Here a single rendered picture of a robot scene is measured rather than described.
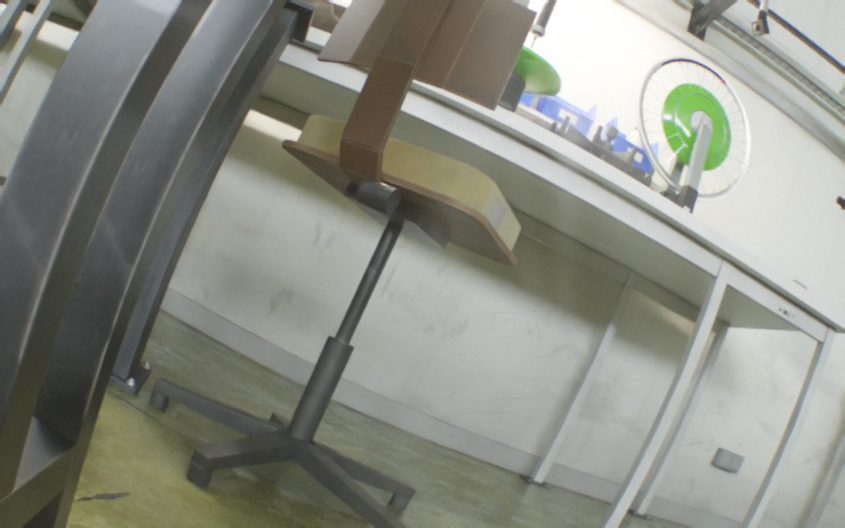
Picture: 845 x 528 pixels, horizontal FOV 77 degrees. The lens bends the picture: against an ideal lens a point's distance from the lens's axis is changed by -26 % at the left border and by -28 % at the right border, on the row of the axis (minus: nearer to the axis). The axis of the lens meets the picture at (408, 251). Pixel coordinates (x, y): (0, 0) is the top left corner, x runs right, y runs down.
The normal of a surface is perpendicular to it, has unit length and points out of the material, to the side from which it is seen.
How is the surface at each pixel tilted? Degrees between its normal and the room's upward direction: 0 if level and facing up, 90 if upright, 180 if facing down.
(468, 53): 90
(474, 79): 90
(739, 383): 90
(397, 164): 90
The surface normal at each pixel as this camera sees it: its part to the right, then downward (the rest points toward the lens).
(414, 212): -0.30, -0.23
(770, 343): 0.07, -0.07
